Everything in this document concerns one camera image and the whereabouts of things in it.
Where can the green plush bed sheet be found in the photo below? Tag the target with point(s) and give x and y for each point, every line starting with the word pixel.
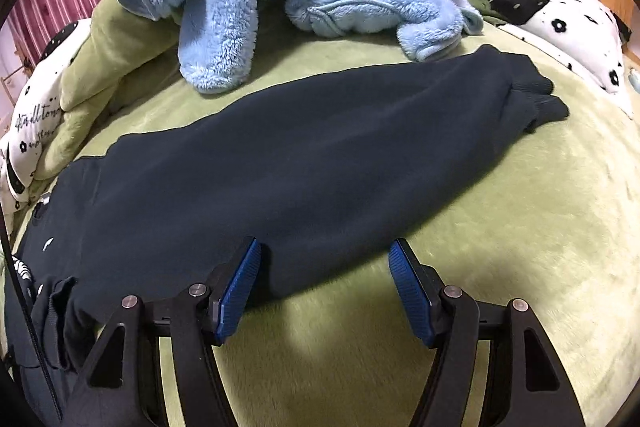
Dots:
pixel 500 232

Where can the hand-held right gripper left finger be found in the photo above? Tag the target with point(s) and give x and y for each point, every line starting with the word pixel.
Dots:
pixel 239 292

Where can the white flower print pillow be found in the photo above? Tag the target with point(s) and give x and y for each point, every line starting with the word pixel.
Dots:
pixel 565 22

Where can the green duvet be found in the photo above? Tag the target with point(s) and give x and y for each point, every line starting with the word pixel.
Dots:
pixel 100 57

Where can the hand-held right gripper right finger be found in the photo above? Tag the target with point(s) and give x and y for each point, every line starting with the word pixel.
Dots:
pixel 411 292

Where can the light blue fleece garment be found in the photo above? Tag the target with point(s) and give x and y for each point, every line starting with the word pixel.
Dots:
pixel 225 7

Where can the white strawberry print blanket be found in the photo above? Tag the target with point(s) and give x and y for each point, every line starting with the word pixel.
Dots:
pixel 35 127

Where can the dark navy pants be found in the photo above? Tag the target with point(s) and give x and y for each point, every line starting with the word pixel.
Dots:
pixel 300 167

